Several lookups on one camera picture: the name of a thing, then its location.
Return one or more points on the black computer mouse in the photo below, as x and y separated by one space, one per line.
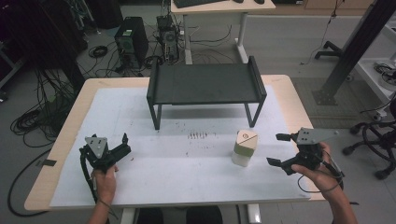
259 1

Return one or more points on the black metal rack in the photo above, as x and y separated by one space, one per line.
205 84

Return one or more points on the person's left hand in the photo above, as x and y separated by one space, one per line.
106 185

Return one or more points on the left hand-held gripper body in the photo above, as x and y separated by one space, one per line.
98 155

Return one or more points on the person's right hand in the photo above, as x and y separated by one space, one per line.
323 179

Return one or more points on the black computer tower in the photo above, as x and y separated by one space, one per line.
130 40

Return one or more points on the black office chair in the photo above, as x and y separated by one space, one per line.
378 140

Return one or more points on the white shelf unit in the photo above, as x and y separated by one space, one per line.
378 81

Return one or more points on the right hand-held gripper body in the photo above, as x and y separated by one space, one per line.
311 152

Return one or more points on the small wooden box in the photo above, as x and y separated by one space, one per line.
245 149

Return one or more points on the black keyboard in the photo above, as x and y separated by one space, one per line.
199 2

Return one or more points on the white table mat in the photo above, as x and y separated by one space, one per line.
186 182

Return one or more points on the black tape strip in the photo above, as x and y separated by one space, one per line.
49 162

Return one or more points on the black stand foot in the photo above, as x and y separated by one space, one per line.
330 49

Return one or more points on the light wooden table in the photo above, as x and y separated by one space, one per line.
62 140

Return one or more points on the open computer case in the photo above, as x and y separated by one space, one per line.
168 37

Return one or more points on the light desk with white legs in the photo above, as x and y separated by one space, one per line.
218 6

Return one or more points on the black metal post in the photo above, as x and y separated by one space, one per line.
355 53

